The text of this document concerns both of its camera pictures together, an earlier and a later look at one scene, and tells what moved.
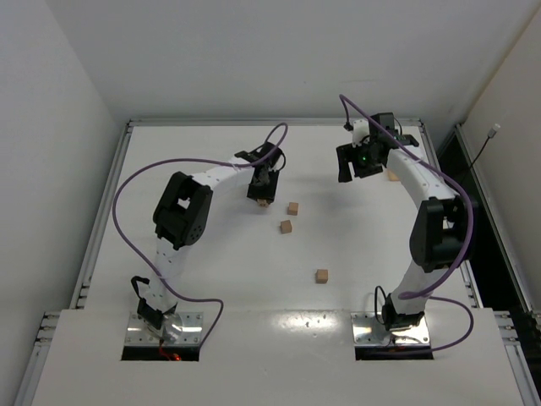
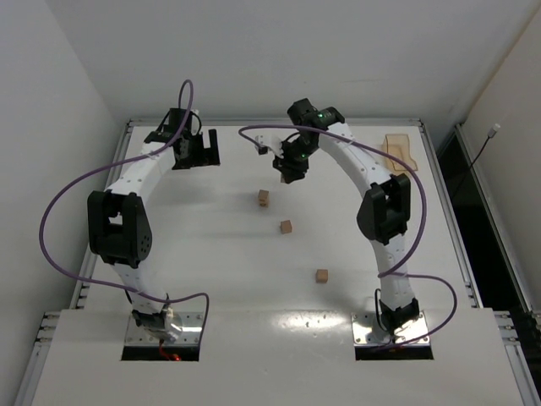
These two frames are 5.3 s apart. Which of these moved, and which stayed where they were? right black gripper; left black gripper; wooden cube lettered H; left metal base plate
Moved: left black gripper; right black gripper
Stayed: left metal base plate; wooden cube lettered H
